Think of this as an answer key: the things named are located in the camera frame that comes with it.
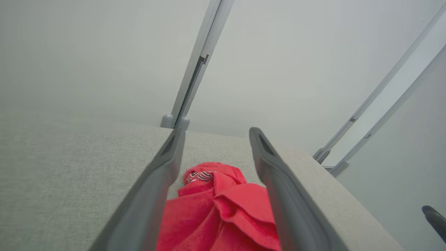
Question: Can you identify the red white printed garment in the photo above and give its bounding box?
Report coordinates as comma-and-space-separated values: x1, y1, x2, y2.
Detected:
156, 161, 282, 251

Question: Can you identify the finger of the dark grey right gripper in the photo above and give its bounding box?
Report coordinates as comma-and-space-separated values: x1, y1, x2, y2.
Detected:
422, 205, 446, 243

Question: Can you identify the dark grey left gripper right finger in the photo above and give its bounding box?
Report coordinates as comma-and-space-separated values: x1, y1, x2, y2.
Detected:
249, 127, 351, 251

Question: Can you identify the grey partition post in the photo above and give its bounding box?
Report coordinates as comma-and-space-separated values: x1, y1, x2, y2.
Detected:
329, 45, 446, 178
175, 0, 235, 131
160, 0, 222, 129
313, 3, 446, 164

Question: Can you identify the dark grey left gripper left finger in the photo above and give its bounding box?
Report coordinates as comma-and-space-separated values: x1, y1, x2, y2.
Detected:
89, 128, 186, 251

